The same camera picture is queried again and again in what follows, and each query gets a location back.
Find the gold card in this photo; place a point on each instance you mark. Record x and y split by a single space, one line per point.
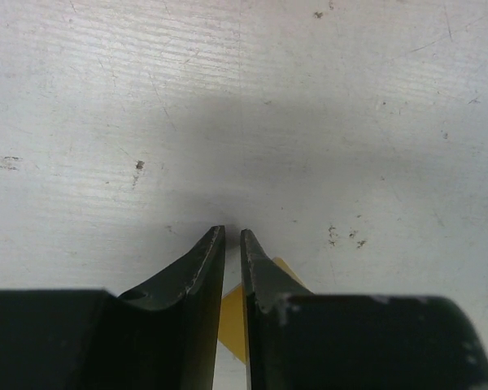
236 321

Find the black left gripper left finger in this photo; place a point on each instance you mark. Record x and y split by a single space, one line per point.
160 334

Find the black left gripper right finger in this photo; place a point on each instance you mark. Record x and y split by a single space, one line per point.
296 339

